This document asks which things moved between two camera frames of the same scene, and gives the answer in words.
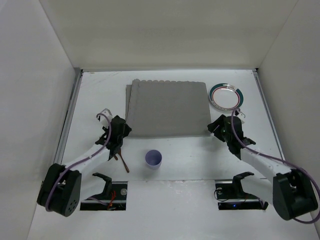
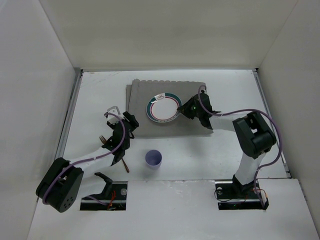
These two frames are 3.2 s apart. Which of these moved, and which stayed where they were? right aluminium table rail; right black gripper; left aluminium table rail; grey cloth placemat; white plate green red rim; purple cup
Moved: right black gripper; white plate green red rim
Stayed: right aluminium table rail; grey cloth placemat; left aluminium table rail; purple cup
